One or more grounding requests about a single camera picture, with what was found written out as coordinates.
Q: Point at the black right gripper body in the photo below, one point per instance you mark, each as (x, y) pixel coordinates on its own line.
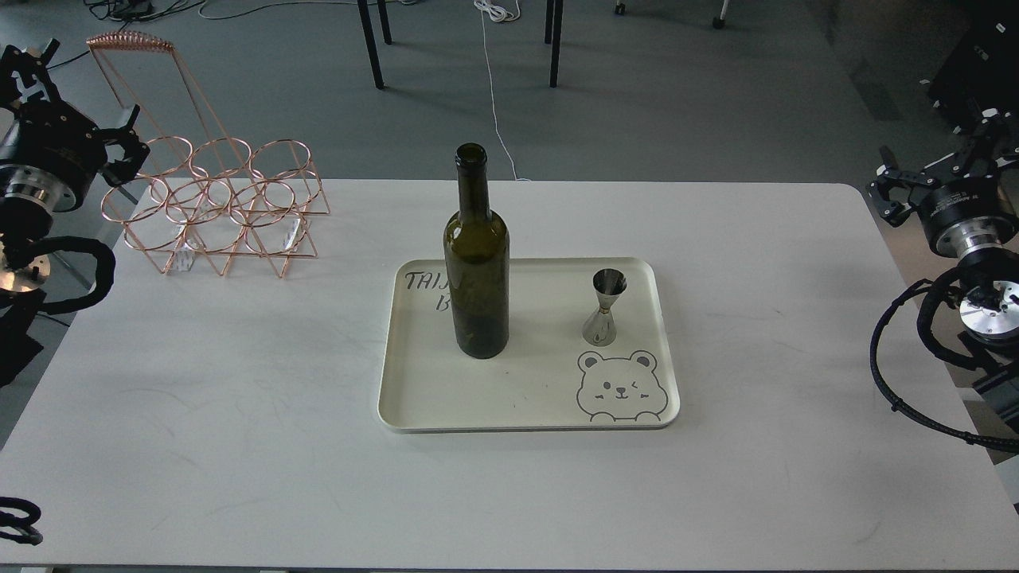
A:
(967, 184)

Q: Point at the black table leg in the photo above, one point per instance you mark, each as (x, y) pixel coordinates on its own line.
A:
(367, 28)
(554, 13)

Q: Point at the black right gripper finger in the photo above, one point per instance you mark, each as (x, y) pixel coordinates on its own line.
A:
(889, 176)

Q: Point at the copper wire bottle rack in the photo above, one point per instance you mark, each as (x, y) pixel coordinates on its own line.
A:
(213, 198)

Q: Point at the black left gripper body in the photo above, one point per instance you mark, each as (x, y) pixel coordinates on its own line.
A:
(48, 137)

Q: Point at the black table leg right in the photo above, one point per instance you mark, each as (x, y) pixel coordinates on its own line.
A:
(554, 13)

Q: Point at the silver steel jigger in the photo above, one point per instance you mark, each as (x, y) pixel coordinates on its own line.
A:
(599, 328)

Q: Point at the dark green wine bottle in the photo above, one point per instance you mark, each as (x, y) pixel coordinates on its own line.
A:
(476, 253)

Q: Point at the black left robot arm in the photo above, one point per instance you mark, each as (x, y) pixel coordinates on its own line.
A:
(27, 212)

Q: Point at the black table leg left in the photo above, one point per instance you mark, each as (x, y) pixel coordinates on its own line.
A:
(367, 28)

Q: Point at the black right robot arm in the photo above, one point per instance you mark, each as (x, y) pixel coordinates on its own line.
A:
(967, 315)

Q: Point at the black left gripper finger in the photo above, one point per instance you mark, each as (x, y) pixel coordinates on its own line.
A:
(40, 57)
(135, 151)

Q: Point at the cream bear print tray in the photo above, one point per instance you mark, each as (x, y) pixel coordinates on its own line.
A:
(548, 378)

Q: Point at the black equipment box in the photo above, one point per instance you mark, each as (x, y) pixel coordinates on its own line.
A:
(980, 73)

